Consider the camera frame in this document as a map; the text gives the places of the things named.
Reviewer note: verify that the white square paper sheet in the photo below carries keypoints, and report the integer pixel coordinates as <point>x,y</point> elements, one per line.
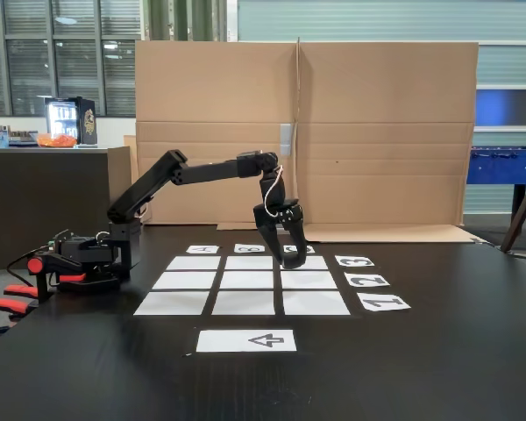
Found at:
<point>315,303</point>
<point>309,280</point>
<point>246,280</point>
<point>173,303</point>
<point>243,303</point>
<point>249,263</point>
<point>194,263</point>
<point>316,263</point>
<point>185,280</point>

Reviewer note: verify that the paper sheet with letter B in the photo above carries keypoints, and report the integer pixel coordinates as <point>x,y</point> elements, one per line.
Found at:
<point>250,248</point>

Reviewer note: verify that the paper sheet with letter C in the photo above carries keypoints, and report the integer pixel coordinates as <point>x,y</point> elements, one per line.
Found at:
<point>310,249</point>

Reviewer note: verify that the paper sheet with number 3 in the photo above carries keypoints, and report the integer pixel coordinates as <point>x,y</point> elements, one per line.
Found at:
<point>354,261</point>

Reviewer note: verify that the paper sheet with letter A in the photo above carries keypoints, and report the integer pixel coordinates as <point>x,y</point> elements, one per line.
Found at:
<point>202,249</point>

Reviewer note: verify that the grey tape strip on cardboard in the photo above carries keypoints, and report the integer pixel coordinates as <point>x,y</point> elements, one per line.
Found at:
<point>286,140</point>

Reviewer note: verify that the paper sheet with number 2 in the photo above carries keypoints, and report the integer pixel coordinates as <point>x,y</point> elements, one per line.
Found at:
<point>367,280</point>

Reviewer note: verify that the paper sheet with arrow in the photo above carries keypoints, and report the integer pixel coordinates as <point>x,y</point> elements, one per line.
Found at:
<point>228,341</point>

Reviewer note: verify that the paper sheet with number 1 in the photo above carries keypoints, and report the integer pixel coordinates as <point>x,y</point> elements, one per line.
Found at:
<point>383,303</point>

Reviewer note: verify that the brown cardboard panel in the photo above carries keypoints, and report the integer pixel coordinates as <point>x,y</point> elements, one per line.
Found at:
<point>385,109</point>
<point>215,87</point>

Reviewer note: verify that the black mini fridge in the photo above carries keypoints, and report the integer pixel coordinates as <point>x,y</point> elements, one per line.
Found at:
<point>85,120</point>

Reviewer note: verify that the blue foosball table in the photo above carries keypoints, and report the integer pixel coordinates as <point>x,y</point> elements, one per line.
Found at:
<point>499,169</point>

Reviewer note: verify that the orange snack bag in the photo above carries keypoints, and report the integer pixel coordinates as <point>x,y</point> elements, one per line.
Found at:
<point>57,140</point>

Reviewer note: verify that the brown wooden leg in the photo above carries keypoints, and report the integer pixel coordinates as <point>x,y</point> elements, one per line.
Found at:
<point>523,210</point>

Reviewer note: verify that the red black bar clamp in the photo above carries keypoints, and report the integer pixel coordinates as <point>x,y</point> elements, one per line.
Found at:
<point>36,265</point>

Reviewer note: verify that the dark counter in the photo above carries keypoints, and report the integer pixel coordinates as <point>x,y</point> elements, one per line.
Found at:
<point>35,197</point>

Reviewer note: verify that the large gridded window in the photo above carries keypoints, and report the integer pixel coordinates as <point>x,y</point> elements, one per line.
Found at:
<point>70,66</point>

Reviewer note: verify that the blue white carton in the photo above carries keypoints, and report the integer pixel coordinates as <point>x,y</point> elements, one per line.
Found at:
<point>1,138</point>

